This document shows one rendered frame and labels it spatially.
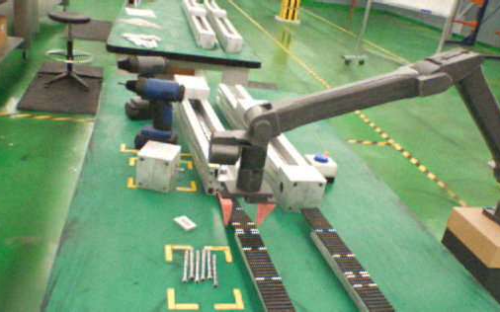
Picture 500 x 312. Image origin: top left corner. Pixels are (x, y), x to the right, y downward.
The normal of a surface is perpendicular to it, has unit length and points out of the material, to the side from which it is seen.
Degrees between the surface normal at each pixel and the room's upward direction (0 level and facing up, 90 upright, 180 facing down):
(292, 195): 90
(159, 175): 90
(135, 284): 0
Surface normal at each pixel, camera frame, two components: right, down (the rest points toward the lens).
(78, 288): 0.15, -0.91
